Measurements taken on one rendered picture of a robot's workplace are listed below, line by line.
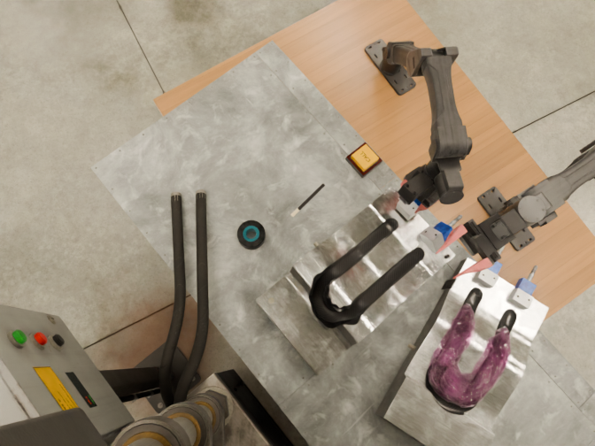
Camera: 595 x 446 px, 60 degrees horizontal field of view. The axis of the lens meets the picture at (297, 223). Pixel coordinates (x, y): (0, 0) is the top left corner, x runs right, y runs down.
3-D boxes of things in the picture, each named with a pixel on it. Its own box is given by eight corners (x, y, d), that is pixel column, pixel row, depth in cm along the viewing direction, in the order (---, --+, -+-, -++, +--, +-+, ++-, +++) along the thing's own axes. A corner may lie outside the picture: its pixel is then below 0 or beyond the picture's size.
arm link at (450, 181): (467, 203, 124) (483, 173, 114) (432, 205, 124) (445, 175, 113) (455, 165, 130) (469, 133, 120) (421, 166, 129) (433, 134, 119)
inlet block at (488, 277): (491, 242, 151) (498, 238, 145) (506, 251, 150) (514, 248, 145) (470, 280, 148) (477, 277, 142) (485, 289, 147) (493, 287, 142)
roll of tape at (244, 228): (233, 244, 150) (232, 242, 146) (243, 219, 152) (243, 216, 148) (259, 253, 149) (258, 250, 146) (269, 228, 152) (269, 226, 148)
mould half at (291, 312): (385, 195, 156) (396, 180, 143) (445, 260, 152) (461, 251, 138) (256, 302, 146) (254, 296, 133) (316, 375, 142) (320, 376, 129)
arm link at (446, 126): (475, 150, 117) (455, 30, 123) (436, 153, 116) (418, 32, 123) (456, 168, 129) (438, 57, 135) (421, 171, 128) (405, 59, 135)
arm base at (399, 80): (405, 83, 157) (423, 73, 158) (367, 34, 161) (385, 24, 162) (398, 96, 165) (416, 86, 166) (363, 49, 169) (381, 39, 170)
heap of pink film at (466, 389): (459, 298, 143) (469, 295, 135) (516, 334, 141) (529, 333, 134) (413, 380, 137) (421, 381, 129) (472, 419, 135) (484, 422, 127)
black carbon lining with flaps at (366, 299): (389, 216, 147) (397, 206, 138) (428, 258, 144) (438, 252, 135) (296, 294, 140) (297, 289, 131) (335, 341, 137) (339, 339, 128)
